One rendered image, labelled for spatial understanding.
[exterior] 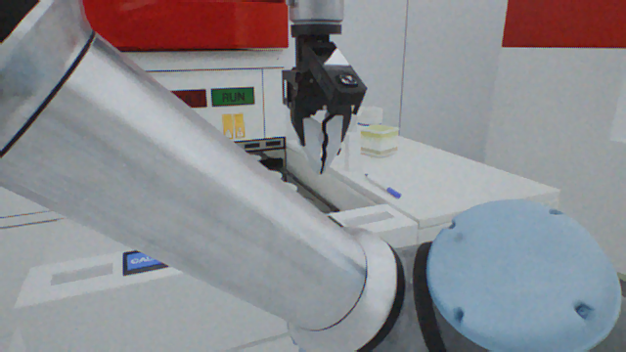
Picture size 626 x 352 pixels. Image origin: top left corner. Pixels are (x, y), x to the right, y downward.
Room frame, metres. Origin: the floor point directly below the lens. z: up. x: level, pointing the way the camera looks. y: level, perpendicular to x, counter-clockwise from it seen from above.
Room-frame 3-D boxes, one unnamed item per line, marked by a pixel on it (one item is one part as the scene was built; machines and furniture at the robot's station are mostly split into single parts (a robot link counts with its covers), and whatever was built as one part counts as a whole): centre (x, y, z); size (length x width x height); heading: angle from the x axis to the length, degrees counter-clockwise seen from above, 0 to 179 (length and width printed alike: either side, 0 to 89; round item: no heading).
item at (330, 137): (0.61, -0.02, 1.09); 0.06 x 0.03 x 0.09; 23
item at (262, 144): (1.08, 0.29, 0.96); 0.44 x 0.01 x 0.02; 114
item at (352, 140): (0.89, -0.08, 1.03); 0.06 x 0.04 x 0.13; 24
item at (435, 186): (0.96, -0.20, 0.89); 0.62 x 0.35 x 0.14; 24
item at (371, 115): (1.17, -0.16, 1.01); 0.07 x 0.07 x 0.10
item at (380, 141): (1.02, -0.16, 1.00); 0.07 x 0.07 x 0.07; 44
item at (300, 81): (0.60, 0.00, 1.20); 0.09 x 0.08 x 0.12; 23
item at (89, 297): (0.53, 0.10, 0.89); 0.55 x 0.09 x 0.14; 114
